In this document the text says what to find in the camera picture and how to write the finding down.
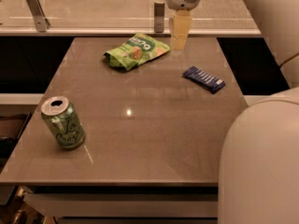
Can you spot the metal railing bracket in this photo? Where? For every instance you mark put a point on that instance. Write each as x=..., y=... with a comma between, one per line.
x=158, y=17
x=41, y=22

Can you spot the glass railing panel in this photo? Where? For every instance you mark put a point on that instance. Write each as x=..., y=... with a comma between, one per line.
x=124, y=14

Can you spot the blue snack bar wrapper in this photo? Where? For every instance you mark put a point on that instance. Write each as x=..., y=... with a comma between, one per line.
x=204, y=79

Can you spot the green rice chip bag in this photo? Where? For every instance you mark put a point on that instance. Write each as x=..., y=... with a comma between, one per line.
x=137, y=50

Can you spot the middle metal railing bracket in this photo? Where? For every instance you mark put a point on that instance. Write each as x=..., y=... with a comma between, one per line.
x=158, y=17

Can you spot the green soda can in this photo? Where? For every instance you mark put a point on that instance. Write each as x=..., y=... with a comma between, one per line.
x=62, y=119

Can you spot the left metal railing bracket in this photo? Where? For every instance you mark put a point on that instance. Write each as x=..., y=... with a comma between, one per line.
x=41, y=22

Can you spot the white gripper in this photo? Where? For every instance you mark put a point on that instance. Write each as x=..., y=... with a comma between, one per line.
x=182, y=21

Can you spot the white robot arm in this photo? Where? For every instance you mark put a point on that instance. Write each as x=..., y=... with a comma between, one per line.
x=259, y=168

